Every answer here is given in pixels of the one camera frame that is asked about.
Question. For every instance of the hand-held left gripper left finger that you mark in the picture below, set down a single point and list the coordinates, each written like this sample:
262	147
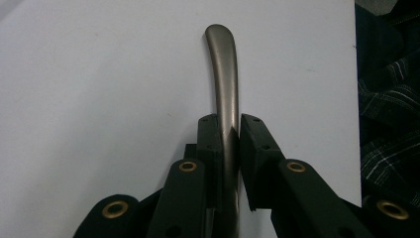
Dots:
208	139

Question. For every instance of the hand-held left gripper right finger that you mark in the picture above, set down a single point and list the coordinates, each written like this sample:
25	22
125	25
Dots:
259	155

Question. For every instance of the dark plaid clothing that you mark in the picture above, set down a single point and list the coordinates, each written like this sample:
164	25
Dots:
389	105

